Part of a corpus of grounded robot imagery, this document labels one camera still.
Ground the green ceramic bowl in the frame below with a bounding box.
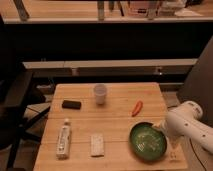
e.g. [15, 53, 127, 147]
[129, 122, 167, 162]

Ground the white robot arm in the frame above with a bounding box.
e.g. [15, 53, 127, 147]
[153, 101, 213, 154]

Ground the orange carrot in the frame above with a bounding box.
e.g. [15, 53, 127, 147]
[132, 101, 143, 117]

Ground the grey cabinet right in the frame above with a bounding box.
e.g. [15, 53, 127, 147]
[177, 45, 213, 128]

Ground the white sponge block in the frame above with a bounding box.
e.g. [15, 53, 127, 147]
[90, 134, 104, 157]

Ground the black rectangular block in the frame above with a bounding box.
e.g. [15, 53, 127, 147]
[62, 100, 81, 109]

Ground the white plastic bottle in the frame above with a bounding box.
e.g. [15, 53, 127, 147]
[56, 118, 71, 160]

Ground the black office chair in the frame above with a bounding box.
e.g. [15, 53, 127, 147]
[0, 15, 50, 171]

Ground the black cable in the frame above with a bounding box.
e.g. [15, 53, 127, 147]
[189, 138, 208, 171]

